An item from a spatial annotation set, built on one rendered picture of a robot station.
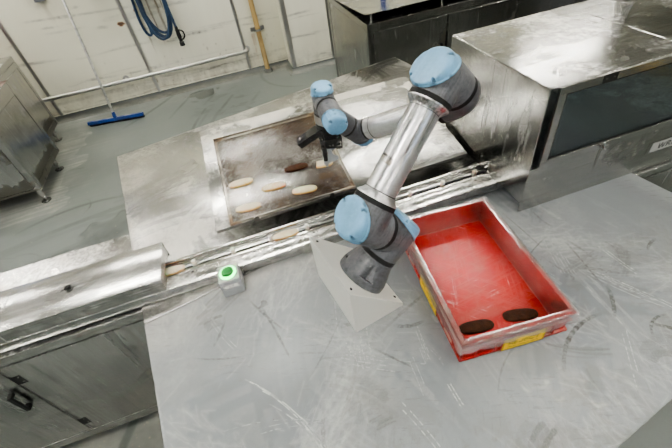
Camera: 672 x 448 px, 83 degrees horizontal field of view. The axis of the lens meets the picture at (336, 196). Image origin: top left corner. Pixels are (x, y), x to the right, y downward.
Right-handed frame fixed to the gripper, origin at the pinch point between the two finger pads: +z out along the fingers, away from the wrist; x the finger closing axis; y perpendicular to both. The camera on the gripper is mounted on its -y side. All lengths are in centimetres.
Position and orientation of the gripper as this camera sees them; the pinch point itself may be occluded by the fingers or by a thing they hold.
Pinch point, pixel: (324, 160)
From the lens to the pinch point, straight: 153.0
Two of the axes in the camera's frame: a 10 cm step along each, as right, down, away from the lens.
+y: 9.8, -1.8, 0.6
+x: -1.8, -7.6, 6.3
